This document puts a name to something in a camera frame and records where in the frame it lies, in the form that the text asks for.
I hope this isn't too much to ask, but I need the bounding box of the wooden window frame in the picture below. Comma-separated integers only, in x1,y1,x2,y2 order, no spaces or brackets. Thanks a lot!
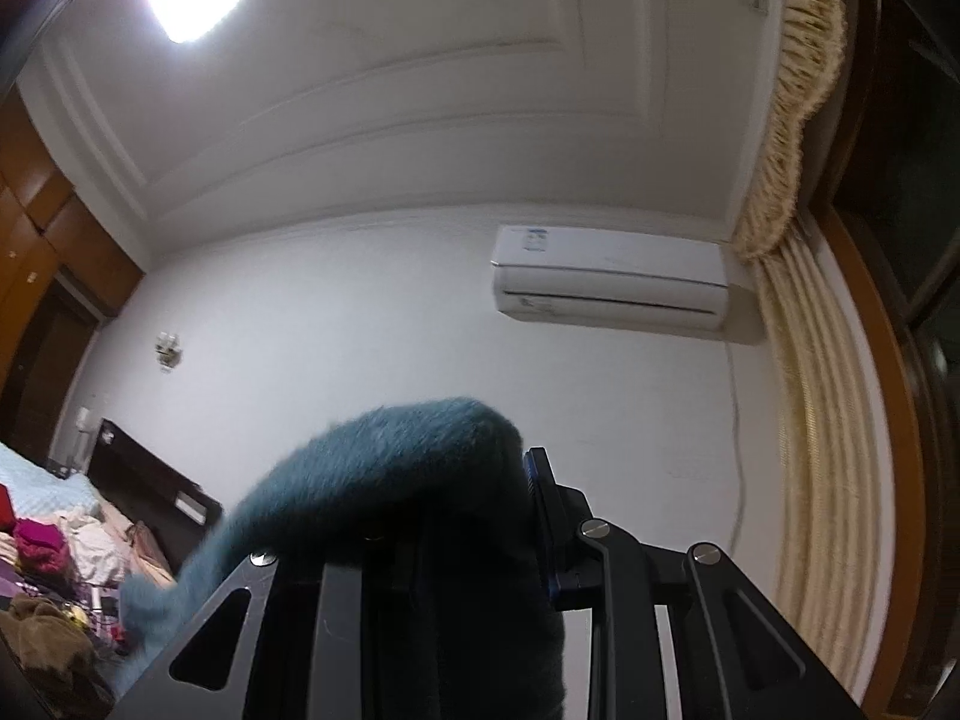
806,0,960,720

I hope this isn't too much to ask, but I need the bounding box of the air conditioner cable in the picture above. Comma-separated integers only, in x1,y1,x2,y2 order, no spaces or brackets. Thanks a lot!
721,339,752,545

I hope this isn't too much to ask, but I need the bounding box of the wooden wardrobe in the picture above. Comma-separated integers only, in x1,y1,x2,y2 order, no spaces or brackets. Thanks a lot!
0,82,145,460

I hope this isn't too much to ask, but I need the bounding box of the brown garment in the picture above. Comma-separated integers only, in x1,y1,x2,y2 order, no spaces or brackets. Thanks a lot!
0,591,115,695

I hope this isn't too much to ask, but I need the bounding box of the dark bed headboard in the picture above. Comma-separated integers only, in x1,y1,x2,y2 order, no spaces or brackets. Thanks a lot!
85,418,224,577

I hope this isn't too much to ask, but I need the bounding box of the pale pink garment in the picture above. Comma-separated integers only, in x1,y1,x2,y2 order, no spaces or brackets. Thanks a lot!
56,508,137,587

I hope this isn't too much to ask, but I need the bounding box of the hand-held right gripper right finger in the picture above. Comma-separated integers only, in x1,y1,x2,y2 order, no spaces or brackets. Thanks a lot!
523,447,867,720

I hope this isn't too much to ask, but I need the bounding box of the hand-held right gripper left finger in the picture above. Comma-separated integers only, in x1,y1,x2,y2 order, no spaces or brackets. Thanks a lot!
112,534,422,720

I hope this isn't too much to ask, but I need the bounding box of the beige curtain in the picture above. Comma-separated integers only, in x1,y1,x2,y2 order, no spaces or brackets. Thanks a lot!
748,214,897,695

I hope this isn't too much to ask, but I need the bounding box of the light blue quilted blanket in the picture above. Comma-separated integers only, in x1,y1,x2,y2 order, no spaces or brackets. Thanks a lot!
0,441,104,535

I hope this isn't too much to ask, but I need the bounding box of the beige fringed curtain valance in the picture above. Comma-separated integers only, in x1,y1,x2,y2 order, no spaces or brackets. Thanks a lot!
730,0,848,263

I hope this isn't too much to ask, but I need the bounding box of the magenta garment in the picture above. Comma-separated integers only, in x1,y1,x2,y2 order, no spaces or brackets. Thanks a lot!
10,517,73,580

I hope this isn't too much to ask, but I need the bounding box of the white wall air conditioner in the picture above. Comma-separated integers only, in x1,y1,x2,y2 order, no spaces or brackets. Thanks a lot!
490,223,731,338

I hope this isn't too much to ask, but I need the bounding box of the teal knitted sweater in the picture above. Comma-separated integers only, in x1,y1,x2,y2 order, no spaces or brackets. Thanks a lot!
112,395,567,720

